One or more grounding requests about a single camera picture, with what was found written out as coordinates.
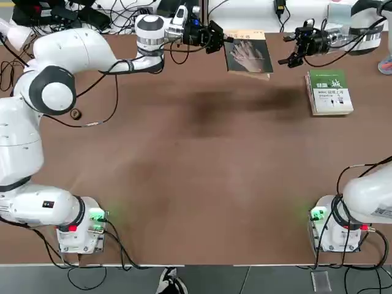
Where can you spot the small brown tape roll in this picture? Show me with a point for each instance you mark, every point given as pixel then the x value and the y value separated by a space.
pixel 75 114

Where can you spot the clear plastic pen cup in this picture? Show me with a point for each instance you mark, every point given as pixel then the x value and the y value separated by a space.
pixel 386 69

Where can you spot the white bench table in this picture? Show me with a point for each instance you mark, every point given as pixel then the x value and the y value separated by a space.
pixel 245 15
pixel 122 29

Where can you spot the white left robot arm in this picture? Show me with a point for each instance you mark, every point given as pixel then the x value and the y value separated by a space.
pixel 70 46

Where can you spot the black flat device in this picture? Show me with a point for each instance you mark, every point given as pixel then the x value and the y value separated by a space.
pixel 92 18

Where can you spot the grey floor plate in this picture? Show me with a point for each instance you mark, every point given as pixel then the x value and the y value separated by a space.
pixel 321 281

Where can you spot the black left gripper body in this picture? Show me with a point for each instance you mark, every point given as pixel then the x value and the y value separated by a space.
pixel 196 35

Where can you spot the black adapter yellow label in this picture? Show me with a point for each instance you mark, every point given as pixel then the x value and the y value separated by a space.
pixel 279 7

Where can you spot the pale green sheet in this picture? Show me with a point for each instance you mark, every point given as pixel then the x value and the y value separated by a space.
pixel 337 15

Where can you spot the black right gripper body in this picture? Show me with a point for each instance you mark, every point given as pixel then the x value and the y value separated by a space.
pixel 317 43

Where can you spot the aluminium frame post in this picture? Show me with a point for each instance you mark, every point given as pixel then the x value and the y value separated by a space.
pixel 203 9

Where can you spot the orange marker pen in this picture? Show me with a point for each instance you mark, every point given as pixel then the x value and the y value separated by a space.
pixel 386 65

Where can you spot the dark book with hands cover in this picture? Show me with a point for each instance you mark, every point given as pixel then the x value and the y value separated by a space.
pixel 249 55

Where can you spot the green and white book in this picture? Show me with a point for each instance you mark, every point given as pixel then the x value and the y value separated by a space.
pixel 329 92

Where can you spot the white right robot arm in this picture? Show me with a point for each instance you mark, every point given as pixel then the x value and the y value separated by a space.
pixel 367 196

